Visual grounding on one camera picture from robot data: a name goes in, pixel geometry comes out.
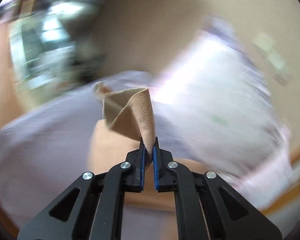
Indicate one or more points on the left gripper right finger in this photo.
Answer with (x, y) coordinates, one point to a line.
(207, 207)

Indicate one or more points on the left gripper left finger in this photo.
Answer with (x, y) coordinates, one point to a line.
(92, 206)

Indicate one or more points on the tan brown garment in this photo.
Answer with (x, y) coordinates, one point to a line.
(127, 118)

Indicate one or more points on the pink floral pillow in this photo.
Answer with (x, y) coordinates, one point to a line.
(262, 186)

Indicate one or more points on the lavender bed sheet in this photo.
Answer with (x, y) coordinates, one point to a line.
(44, 151)

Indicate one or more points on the wooden bed headboard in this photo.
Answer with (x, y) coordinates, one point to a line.
(292, 192)

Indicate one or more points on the white floral pillow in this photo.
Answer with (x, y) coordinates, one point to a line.
(219, 104)

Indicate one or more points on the wall mounted television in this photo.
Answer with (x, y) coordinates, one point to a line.
(46, 43)

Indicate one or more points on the white wall switch panel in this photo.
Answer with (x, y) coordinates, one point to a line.
(266, 45)

